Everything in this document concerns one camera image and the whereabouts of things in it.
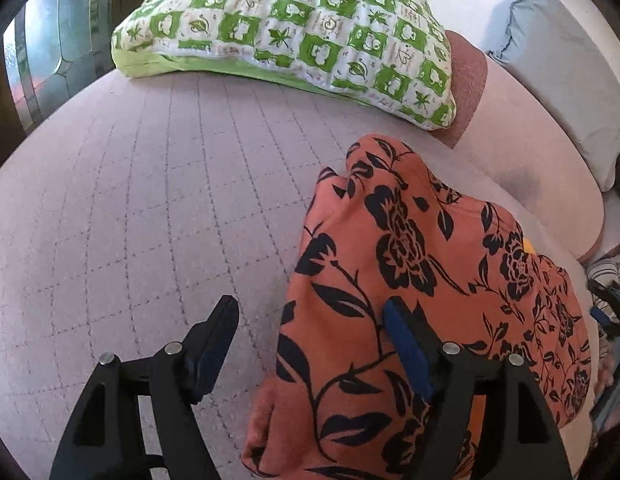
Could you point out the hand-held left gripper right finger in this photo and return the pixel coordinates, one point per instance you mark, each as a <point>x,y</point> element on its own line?
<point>407,345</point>

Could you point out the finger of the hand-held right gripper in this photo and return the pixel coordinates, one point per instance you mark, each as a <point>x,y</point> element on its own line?
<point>607,305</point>

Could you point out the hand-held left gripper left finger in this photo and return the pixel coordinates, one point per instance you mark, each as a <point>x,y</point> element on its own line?
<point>214,355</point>

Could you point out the orange floral blouse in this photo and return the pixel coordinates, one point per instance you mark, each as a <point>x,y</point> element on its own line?
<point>390,240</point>

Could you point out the person's right hand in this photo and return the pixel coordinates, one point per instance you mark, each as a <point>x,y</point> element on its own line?
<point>609,370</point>

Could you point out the small striped floral pillow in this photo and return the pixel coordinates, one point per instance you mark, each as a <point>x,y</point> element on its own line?
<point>607,267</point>

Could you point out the bed with pink quilted sheet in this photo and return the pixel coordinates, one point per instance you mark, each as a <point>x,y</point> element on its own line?
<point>139,210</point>

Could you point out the pink bolster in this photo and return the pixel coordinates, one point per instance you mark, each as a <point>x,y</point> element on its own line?
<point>530,160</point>

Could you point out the grey-blue pillow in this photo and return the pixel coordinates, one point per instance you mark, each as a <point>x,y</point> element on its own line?
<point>565,70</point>

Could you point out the dark wooden door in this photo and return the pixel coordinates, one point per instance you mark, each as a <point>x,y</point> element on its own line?
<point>2,130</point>

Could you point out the green patterned pillow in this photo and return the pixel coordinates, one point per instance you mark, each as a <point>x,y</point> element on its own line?
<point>300,30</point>

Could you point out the stained glass door window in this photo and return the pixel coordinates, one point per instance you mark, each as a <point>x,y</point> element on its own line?
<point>59,40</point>

